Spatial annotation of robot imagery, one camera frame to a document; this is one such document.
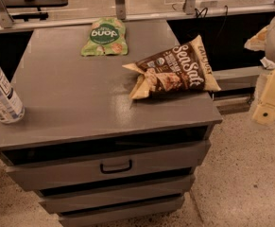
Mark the top grey drawer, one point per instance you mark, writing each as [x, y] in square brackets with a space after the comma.
[86, 169]

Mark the green snack bag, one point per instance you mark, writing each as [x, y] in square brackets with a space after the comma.
[107, 37]

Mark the grey drawer cabinet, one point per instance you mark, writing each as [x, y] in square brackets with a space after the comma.
[79, 106]

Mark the brown sea salt chip bag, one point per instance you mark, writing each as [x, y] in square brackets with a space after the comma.
[184, 67]

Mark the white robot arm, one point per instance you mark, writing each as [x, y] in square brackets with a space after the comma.
[264, 40]

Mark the middle grey drawer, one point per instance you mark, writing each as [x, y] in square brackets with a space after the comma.
[118, 194]

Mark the grey metal railing frame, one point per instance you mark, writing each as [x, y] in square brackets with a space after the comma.
[85, 12]

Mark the black drawer handle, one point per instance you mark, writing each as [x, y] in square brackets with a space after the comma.
[114, 169]

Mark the grey drawer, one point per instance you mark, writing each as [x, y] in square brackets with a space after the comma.
[86, 169]
[118, 194]
[166, 204]

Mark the clear plastic water bottle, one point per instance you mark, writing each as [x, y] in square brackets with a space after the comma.
[11, 106]

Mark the bottom grey drawer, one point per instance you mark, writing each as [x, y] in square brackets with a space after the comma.
[166, 204]

